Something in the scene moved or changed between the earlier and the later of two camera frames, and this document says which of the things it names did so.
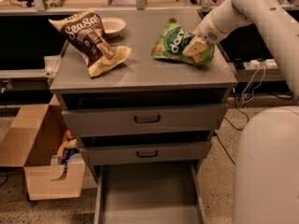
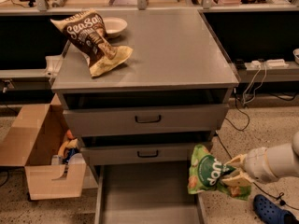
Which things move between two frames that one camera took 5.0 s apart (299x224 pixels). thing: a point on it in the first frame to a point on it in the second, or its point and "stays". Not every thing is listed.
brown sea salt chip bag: x=87 y=33 stays
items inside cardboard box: x=68 y=152 stays
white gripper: x=206 y=32 to x=256 y=164
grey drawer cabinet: x=149 y=124 stays
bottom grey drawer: x=152 y=192 stays
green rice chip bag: x=173 y=41 to x=206 y=172
